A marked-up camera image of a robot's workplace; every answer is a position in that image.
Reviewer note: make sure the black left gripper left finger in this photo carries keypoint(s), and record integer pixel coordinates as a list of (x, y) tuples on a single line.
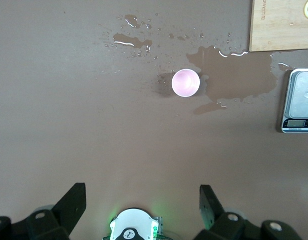
[(68, 210)]

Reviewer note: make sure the pink plastic cup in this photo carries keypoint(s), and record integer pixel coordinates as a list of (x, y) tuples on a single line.
[(185, 82)]

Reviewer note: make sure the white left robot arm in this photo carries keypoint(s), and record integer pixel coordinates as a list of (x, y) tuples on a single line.
[(132, 222)]

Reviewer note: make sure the wooden cutting board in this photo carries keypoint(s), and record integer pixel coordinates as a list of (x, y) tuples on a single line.
[(276, 27)]

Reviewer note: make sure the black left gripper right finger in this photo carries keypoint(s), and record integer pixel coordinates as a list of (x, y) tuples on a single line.
[(213, 215)]

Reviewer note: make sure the silver digital kitchen scale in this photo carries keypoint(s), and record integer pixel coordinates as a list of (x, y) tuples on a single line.
[(302, 95)]

